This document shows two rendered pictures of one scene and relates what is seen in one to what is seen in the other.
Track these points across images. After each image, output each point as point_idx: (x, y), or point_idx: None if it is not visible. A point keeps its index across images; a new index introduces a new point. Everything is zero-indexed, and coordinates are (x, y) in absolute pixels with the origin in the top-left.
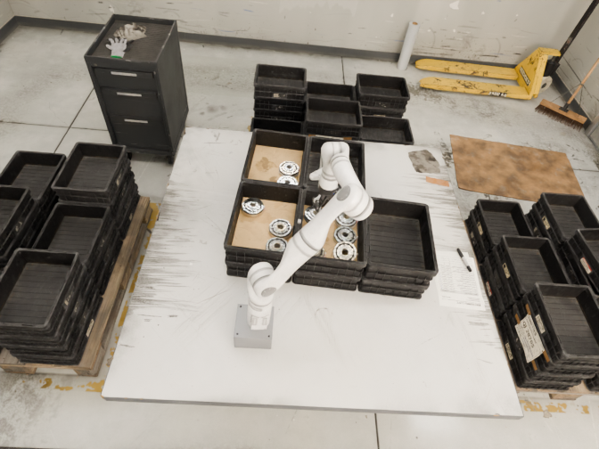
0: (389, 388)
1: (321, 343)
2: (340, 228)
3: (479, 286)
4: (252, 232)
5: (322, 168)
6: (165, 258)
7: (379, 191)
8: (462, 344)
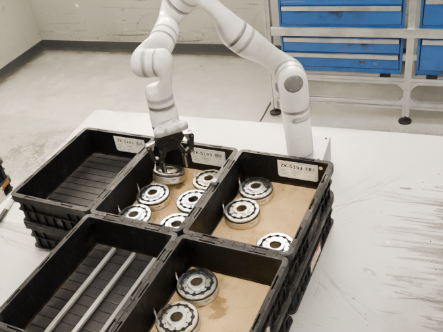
0: (189, 126)
1: None
2: (153, 201)
3: None
4: (285, 220)
5: (163, 128)
6: (431, 253)
7: None
8: None
